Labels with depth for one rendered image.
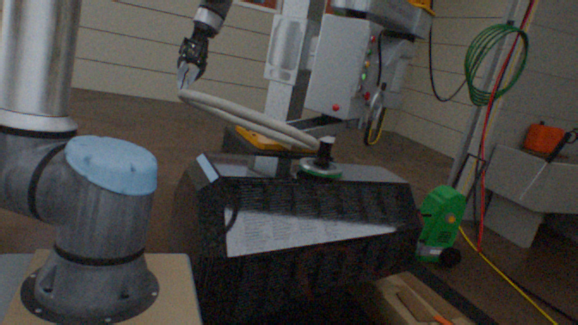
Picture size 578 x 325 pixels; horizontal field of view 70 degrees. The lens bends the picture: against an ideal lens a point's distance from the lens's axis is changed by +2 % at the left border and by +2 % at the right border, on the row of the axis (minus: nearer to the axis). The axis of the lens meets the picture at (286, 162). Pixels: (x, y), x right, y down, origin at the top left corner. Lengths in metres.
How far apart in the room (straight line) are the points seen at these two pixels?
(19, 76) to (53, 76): 0.05
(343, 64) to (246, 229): 0.80
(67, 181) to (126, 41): 7.04
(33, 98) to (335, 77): 1.28
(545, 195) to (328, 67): 2.94
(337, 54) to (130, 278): 1.32
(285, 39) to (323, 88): 0.87
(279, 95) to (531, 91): 2.83
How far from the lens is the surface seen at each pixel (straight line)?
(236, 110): 1.13
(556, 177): 4.36
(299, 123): 1.78
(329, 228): 1.85
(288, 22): 2.68
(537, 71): 4.78
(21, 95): 0.82
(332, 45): 1.85
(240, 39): 7.93
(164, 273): 0.94
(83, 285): 0.79
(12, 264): 1.05
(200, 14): 1.39
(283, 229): 1.73
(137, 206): 0.74
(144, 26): 7.73
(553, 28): 4.82
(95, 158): 0.72
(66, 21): 0.82
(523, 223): 4.56
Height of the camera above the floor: 1.39
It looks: 16 degrees down
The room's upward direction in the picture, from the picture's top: 12 degrees clockwise
